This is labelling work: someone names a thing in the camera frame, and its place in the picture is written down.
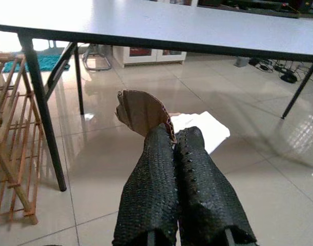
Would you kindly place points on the teal shaggy rug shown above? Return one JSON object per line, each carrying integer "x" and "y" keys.
{"x": 47, "y": 62}

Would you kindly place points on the black tv cabinet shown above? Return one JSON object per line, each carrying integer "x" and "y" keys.
{"x": 261, "y": 6}

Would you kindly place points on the white paper sheet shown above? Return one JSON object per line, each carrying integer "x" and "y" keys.
{"x": 212, "y": 130}

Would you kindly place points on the brown cardboard scrap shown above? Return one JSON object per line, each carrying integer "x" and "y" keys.
{"x": 143, "y": 110}

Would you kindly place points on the small grey box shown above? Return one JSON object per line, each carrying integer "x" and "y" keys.
{"x": 241, "y": 62}

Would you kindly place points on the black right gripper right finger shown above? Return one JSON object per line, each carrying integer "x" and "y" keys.
{"x": 207, "y": 189}

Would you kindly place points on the black power adapter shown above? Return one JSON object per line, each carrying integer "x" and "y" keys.
{"x": 288, "y": 77}

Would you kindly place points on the white folding table black legs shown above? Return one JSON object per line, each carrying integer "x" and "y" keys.
{"x": 171, "y": 23}

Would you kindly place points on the wooden slatted rack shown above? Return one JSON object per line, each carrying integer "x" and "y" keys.
{"x": 15, "y": 143}

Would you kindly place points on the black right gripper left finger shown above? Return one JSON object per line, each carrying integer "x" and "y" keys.
{"x": 151, "y": 184}

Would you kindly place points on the chrome chair base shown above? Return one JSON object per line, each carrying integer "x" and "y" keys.
{"x": 97, "y": 64}

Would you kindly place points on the white low cabinet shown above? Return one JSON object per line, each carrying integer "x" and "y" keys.
{"x": 151, "y": 57}

